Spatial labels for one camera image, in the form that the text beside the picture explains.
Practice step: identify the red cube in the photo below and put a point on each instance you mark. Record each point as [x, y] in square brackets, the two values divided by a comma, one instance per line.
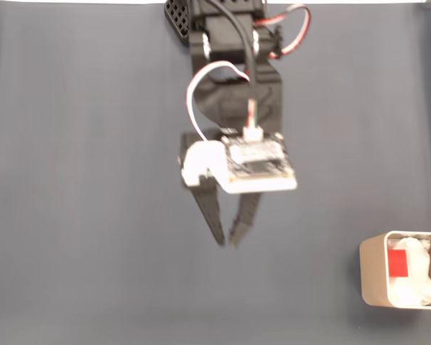
[398, 262]

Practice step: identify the beige metal box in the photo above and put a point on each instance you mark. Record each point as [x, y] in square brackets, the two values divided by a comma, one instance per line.
[371, 276]

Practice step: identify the dark grey table mat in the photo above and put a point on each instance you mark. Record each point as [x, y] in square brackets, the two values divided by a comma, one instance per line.
[93, 215]

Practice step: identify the white crumpled cloth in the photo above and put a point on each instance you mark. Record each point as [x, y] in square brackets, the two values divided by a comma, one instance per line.
[416, 284]

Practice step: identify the white camera board mount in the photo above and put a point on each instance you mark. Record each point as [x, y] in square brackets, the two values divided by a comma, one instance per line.
[255, 161]

